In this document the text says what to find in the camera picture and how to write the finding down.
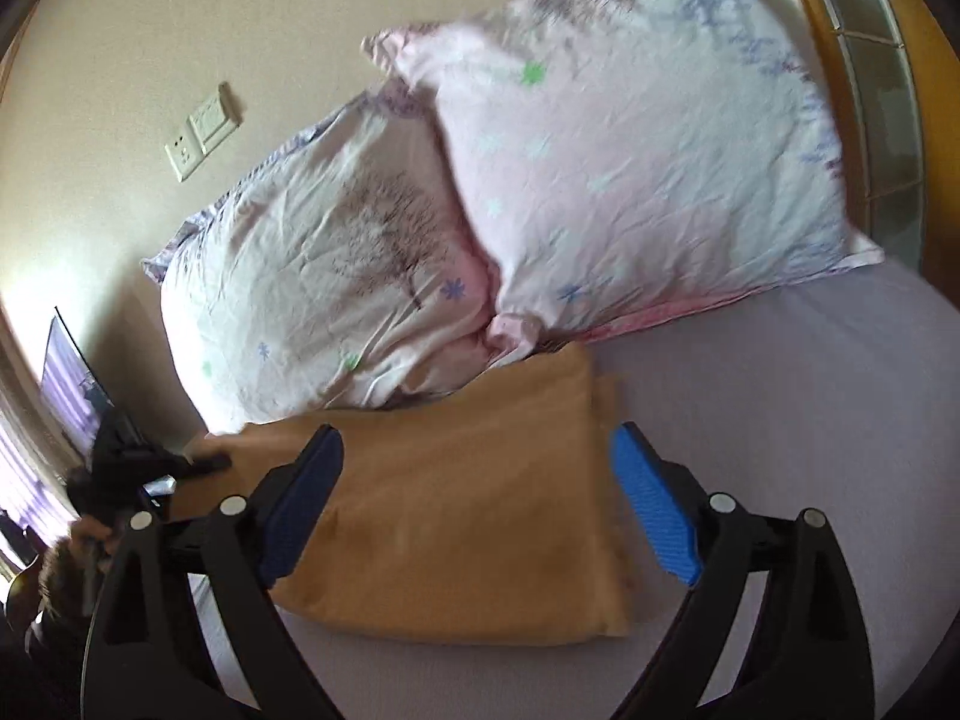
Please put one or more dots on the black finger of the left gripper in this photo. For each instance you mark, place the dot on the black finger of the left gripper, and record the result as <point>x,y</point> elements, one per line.
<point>182,467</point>

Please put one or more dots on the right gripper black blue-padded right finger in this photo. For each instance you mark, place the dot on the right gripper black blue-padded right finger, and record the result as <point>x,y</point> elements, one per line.
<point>809,654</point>

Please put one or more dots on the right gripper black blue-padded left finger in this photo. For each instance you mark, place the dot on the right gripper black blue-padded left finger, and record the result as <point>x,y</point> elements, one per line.
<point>146,656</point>

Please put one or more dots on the beige long-sleeve shirt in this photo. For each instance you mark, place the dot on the beige long-sleeve shirt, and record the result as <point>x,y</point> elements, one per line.
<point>487,517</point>

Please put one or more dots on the person's hand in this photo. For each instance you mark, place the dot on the person's hand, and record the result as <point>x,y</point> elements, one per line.
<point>63,576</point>

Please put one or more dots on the window with purple curtain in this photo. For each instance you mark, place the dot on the window with purple curtain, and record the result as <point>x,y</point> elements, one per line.
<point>49,423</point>

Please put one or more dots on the left floral pink pillow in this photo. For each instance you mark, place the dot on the left floral pink pillow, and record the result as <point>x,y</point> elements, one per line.
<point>339,273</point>

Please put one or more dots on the floral pink pillow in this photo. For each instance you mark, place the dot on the floral pink pillow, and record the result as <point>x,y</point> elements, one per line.
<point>339,273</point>
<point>623,163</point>

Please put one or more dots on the lavender bed sheet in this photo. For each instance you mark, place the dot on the lavender bed sheet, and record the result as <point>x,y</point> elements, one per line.
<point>840,394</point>

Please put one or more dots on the right floral pink pillow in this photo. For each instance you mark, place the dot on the right floral pink pillow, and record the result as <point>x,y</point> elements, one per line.
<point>623,163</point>

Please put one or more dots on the wooden headboard with glass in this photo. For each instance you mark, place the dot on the wooden headboard with glass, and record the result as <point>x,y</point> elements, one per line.
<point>893,80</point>

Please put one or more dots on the white wall socket plate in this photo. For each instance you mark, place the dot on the white wall socket plate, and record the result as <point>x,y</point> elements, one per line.
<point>184,152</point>

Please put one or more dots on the white wall switch plate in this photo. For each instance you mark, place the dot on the white wall switch plate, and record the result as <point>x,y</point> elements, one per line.
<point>214,119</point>

